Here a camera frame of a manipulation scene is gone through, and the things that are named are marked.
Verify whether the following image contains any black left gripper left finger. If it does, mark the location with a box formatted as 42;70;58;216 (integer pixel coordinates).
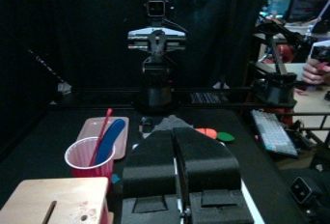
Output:
121;129;182;224

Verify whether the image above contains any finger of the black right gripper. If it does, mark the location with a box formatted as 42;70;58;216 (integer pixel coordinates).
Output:
157;29;167;57
147;29;159;57

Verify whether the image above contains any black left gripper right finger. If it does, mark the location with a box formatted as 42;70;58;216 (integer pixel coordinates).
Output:
171;126;255;224

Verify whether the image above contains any blue toy knife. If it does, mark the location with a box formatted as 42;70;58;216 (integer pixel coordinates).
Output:
94;118;129;166

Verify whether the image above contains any person's hand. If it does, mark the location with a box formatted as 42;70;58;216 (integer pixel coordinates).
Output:
302;57;330;86

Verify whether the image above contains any green toy leaf piece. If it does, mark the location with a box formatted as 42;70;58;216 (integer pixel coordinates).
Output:
217;131;238;143

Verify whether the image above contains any orange toy carrot piece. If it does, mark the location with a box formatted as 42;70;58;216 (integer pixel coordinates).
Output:
195;127;219;140

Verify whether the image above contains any white cutting board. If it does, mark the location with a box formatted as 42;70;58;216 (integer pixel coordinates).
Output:
130;115;266;224

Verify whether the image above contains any grey computer keyboard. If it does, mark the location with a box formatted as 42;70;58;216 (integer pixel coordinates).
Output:
250;109;301;158

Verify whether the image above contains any pink plastic tray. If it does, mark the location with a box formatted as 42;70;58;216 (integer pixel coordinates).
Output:
76;116;130;160

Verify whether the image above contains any black vented box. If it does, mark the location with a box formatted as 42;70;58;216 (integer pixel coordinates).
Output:
190;92;230;105

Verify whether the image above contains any wooden box with slot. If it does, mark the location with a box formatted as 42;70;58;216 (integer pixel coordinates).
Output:
0;177;114;224

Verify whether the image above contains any black square webcam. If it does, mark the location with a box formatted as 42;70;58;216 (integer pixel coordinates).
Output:
289;176;321;205

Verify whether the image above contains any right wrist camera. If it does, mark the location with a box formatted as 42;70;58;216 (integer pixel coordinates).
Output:
146;0;167;18

